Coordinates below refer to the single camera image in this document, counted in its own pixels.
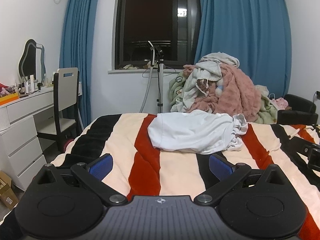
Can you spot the wavy vanity mirror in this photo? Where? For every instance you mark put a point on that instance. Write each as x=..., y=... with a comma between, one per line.
x=32, y=62

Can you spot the right blue curtain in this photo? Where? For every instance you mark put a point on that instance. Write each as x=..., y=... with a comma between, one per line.
x=256, y=32

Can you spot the pink fluffy blanket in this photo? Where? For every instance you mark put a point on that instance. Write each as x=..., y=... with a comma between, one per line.
x=238, y=95

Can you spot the white dressing table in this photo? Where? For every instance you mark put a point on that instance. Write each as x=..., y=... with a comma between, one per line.
x=21, y=120

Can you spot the striped fleece blanket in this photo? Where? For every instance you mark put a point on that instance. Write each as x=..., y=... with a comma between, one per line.
x=141, y=169

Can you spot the green printed blanket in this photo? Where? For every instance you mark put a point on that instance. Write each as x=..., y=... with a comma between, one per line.
x=176, y=86

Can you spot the blue curtain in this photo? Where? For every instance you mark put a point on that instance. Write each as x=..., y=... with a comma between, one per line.
x=77, y=48
x=256, y=32

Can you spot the cardboard box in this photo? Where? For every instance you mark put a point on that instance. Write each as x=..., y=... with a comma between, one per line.
x=8, y=197

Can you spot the black armchair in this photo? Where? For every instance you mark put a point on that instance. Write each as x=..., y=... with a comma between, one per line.
x=302, y=112

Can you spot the dark window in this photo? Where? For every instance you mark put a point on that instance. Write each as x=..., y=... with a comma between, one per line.
x=170, y=25

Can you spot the white grey garment pile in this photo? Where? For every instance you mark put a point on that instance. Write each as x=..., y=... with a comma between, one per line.
x=199, y=78

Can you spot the small pink cloth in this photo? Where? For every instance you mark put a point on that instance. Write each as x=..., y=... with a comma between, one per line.
x=280, y=103

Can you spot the white t-shirt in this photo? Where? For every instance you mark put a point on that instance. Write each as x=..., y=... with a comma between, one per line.
x=198, y=132

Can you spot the garment steamer stand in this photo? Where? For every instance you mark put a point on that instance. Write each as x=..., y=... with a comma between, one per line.
x=157, y=61

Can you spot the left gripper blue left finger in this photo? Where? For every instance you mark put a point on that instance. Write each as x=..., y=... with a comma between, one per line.
x=91, y=176

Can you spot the left blue curtain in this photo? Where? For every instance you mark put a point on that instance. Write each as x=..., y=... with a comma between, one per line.
x=77, y=48

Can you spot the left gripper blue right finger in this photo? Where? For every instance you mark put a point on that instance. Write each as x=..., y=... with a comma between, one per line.
x=229, y=175

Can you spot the orange box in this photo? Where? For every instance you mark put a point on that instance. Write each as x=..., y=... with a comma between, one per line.
x=8, y=98

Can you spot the white black chair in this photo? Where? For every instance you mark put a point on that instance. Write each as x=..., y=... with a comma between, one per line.
x=65, y=95

